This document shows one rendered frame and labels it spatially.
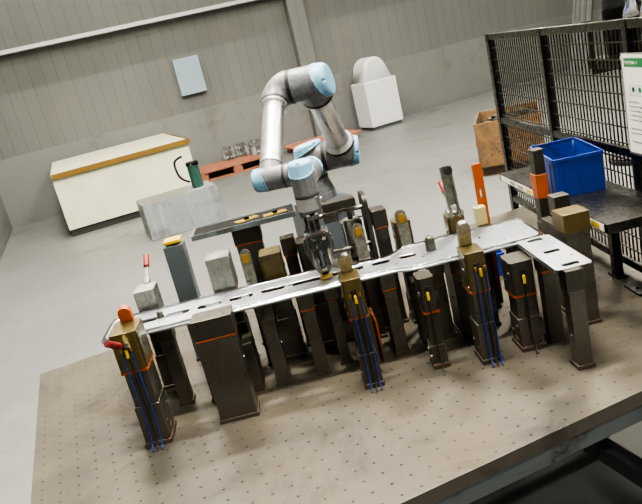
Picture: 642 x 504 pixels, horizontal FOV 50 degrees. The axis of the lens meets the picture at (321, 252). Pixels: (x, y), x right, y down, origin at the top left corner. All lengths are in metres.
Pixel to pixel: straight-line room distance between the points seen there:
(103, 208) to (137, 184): 0.56
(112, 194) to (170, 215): 1.87
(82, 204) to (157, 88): 3.29
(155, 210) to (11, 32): 5.13
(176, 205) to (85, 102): 4.53
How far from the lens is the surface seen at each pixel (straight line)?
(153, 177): 9.83
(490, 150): 7.28
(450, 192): 2.31
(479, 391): 1.95
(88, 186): 9.78
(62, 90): 12.23
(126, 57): 12.31
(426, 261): 2.08
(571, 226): 2.12
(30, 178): 12.28
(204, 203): 8.15
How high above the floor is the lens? 1.68
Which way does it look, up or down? 16 degrees down
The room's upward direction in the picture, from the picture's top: 14 degrees counter-clockwise
